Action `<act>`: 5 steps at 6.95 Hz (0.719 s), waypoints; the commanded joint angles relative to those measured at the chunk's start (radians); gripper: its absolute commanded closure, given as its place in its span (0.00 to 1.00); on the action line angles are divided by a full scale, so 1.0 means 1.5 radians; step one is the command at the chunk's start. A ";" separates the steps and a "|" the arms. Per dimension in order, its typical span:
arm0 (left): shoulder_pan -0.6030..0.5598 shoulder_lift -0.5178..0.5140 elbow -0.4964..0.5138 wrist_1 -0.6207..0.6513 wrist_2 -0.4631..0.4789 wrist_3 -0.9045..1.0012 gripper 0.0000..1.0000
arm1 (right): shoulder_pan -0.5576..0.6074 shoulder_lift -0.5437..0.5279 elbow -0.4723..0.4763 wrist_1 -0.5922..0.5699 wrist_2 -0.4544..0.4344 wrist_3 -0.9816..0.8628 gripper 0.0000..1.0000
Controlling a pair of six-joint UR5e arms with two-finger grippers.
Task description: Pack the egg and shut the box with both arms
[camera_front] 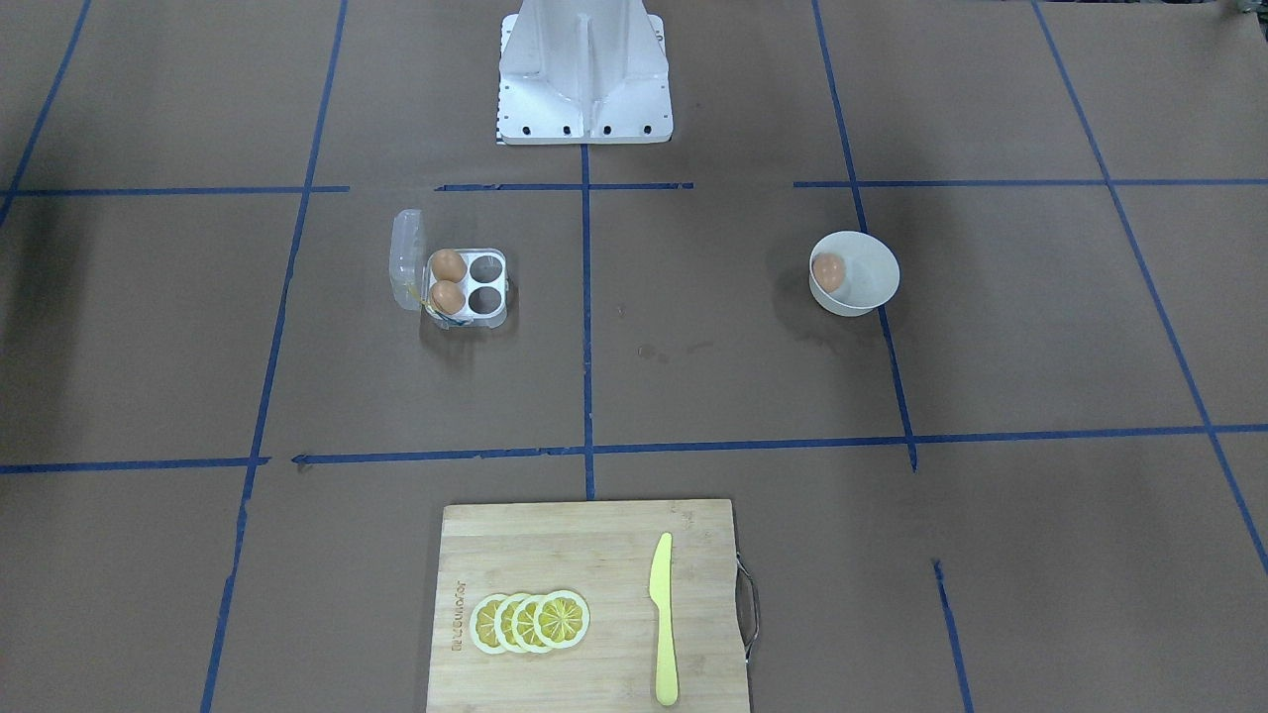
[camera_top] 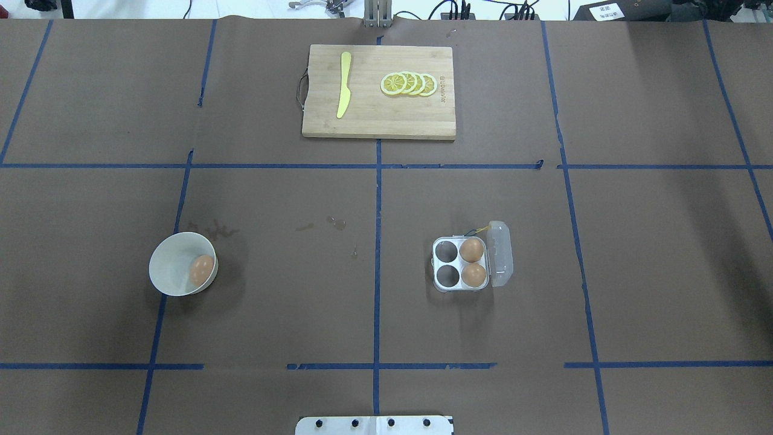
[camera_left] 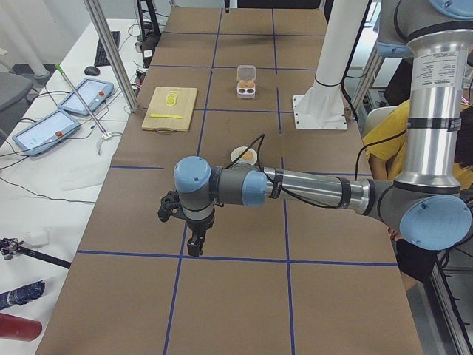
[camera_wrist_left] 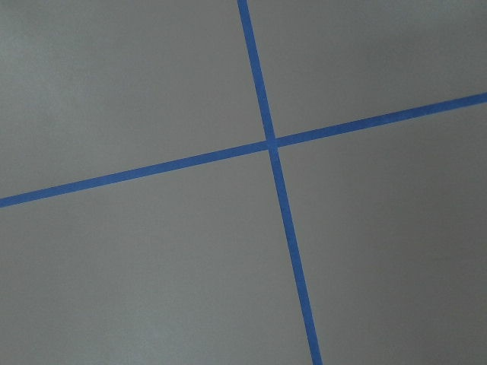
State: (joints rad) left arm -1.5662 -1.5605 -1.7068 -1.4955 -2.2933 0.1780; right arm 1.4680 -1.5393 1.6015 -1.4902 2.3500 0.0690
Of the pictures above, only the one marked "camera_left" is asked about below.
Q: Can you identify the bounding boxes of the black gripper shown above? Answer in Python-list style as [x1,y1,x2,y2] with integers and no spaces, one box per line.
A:
[186,210,214,257]

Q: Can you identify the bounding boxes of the brown egg from bowl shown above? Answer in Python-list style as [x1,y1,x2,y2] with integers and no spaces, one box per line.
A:
[240,150,257,164]

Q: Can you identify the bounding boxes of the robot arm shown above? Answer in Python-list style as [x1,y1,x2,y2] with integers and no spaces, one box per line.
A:
[166,7,395,265]

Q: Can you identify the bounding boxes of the clear plastic egg box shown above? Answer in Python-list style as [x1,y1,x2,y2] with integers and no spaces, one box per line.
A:
[236,64,256,99]

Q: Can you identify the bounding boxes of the white bowl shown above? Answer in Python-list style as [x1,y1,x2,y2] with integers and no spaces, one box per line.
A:
[230,146,258,165]

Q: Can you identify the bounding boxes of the yellow plastic knife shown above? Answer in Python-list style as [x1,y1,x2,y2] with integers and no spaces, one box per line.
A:
[149,113,183,119]

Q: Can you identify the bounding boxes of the wooden cutting board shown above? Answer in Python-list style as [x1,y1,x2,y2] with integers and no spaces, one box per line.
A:
[141,87,197,132]

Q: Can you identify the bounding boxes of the metal rod with green tip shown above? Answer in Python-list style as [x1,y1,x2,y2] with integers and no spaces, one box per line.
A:
[55,64,112,140]

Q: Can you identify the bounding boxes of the white plastic piece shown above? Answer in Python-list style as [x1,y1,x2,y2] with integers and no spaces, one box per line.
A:
[24,229,50,249]

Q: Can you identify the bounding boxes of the folded blue umbrella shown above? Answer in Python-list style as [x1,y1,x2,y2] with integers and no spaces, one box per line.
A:
[0,280,45,310]

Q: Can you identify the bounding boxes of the far teach pendant tablet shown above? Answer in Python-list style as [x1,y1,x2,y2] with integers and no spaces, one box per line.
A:
[58,78,114,116]

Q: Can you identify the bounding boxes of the teach pendant tablet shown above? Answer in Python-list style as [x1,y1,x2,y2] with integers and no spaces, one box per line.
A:
[13,109,80,156]
[58,78,114,116]

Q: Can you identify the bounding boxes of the black tripod stick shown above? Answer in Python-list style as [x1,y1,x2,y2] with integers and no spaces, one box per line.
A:
[1,238,71,269]

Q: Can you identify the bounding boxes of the near teach pendant tablet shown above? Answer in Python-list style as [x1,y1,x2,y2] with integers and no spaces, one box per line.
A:
[13,109,80,156]

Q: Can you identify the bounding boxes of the red cylinder bottle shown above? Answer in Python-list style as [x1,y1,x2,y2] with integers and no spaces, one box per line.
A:
[0,314,42,342]

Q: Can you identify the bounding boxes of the black computer mouse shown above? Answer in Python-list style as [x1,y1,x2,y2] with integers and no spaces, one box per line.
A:
[84,66,101,76]

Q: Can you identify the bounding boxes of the black keyboard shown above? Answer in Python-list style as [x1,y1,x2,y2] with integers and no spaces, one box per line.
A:
[93,30,122,67]

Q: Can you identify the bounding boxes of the person in yellow shirt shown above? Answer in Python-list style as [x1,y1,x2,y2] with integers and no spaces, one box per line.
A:
[362,99,473,297]

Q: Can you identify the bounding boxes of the grey office chair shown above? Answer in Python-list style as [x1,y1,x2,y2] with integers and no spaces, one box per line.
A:
[1,72,34,123]

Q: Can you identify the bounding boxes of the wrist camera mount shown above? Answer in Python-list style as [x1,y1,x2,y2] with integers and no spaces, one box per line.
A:
[157,191,182,223]

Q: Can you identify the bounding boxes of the white camera pillar with base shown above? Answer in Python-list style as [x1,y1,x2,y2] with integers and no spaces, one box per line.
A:
[293,0,370,130]

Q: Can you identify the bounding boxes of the aluminium frame post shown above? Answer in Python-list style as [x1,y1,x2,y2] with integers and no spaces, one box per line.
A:
[84,0,137,112]

